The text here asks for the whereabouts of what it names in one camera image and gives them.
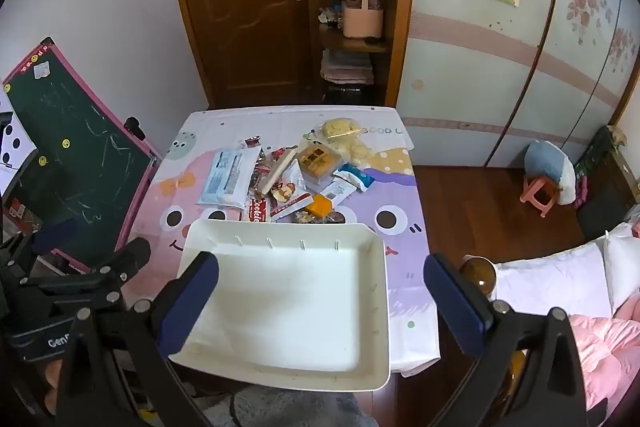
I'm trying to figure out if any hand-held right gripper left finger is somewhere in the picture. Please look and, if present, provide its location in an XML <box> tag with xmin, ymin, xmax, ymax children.
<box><xmin>55</xmin><ymin>251</ymin><xmax>221</xmax><ymax>427</ymax></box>

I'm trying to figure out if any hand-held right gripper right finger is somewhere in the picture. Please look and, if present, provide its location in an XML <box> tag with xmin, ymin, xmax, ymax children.
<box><xmin>424</xmin><ymin>253</ymin><xmax>588</xmax><ymax>427</ymax></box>

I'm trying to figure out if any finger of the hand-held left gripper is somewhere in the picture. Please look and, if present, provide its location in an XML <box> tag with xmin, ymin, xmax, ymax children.
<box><xmin>0</xmin><ymin>219</ymin><xmax>78</xmax><ymax>278</ymax></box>
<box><xmin>20</xmin><ymin>238</ymin><xmax>152</xmax><ymax>303</ymax></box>

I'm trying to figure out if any white plastic tray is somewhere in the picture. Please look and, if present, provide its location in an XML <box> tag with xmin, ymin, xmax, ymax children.
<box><xmin>169</xmin><ymin>218</ymin><xmax>392</xmax><ymax>393</ymax></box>

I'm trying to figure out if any clear brown candy packet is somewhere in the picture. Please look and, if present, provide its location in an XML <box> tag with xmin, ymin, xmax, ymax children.
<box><xmin>291</xmin><ymin>209</ymin><xmax>346</xmax><ymax>225</ymax></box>

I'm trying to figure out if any clear red trimmed packet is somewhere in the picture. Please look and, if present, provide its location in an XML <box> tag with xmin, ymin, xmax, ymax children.
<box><xmin>270</xmin><ymin>194</ymin><xmax>313</xmax><ymax>222</ymax></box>

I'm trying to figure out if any long beige biscuit packet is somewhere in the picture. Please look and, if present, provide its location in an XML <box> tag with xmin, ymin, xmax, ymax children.
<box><xmin>260</xmin><ymin>147</ymin><xmax>301</xmax><ymax>196</ymax></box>

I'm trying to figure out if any orange topped snack packet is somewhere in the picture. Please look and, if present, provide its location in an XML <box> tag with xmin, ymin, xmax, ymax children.
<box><xmin>306</xmin><ymin>181</ymin><xmax>358</xmax><ymax>217</ymax></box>

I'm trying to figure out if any yellow pastry pack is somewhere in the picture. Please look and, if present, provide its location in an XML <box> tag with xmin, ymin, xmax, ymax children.
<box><xmin>295</xmin><ymin>143</ymin><xmax>343</xmax><ymax>182</ymax></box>

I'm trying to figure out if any brown bedpost ball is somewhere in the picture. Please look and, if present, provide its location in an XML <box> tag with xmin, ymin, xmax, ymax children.
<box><xmin>462</xmin><ymin>257</ymin><xmax>497</xmax><ymax>295</ymax></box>

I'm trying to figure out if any cartoon printed tablecloth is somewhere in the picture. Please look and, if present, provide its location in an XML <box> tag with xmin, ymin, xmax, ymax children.
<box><xmin>120</xmin><ymin>106</ymin><xmax>441</xmax><ymax>378</ymax></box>

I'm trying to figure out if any white pillow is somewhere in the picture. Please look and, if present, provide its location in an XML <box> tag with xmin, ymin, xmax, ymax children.
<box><xmin>602</xmin><ymin>222</ymin><xmax>640</xmax><ymax>308</ymax></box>
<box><xmin>492</xmin><ymin>242</ymin><xmax>613</xmax><ymax>320</ymax></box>

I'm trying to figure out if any white dotted board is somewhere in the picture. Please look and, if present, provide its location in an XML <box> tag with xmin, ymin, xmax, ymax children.
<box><xmin>0</xmin><ymin>87</ymin><xmax>38</xmax><ymax>198</ymax></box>

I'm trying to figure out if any red white cookie packet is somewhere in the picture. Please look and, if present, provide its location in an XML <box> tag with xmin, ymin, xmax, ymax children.
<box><xmin>247</xmin><ymin>194</ymin><xmax>273</xmax><ymax>224</ymax></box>

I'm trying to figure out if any pink plastic stool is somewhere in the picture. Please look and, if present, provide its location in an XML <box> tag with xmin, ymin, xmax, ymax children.
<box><xmin>520</xmin><ymin>176</ymin><xmax>558</xmax><ymax>218</ymax></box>

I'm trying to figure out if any grey rug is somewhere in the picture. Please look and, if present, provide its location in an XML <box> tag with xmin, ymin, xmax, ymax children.
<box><xmin>190</xmin><ymin>387</ymin><xmax>371</xmax><ymax>427</ymax></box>

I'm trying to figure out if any blue white snack packet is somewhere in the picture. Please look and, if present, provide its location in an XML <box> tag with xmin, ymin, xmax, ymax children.
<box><xmin>334</xmin><ymin>164</ymin><xmax>376</xmax><ymax>192</ymax></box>

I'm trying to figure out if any pink blanket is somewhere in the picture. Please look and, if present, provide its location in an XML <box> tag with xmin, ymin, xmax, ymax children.
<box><xmin>567</xmin><ymin>292</ymin><xmax>640</xmax><ymax>423</ymax></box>

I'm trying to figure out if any blue cushion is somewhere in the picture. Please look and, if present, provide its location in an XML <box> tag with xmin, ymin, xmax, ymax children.
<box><xmin>525</xmin><ymin>141</ymin><xmax>568</xmax><ymax>182</ymax></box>

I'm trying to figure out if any dark cabinet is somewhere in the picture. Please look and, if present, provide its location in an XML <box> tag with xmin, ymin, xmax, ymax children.
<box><xmin>575</xmin><ymin>127</ymin><xmax>640</xmax><ymax>238</ymax></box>

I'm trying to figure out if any clear bag of yellow chips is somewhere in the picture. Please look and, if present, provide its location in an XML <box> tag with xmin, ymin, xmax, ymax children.
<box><xmin>320</xmin><ymin>118</ymin><xmax>376</xmax><ymax>168</ymax></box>

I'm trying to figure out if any floral wardrobe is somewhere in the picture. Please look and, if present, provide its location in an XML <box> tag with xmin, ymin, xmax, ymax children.
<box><xmin>397</xmin><ymin>0</ymin><xmax>640</xmax><ymax>168</ymax></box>

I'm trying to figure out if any stack of folded towels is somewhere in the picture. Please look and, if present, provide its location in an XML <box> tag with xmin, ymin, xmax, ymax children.
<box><xmin>320</xmin><ymin>49</ymin><xmax>375</xmax><ymax>85</ymax></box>

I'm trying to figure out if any wooden door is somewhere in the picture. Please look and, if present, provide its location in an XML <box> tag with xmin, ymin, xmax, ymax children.
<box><xmin>165</xmin><ymin>0</ymin><xmax>321</xmax><ymax>110</ymax></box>

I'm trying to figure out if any pink storage basket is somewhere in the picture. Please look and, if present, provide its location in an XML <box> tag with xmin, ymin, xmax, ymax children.
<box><xmin>341</xmin><ymin>0</ymin><xmax>386</xmax><ymax>40</ymax></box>

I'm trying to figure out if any green chalkboard with pink frame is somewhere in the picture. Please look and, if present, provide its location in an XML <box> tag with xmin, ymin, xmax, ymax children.
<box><xmin>1</xmin><ymin>37</ymin><xmax>163</xmax><ymax>275</ymax></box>

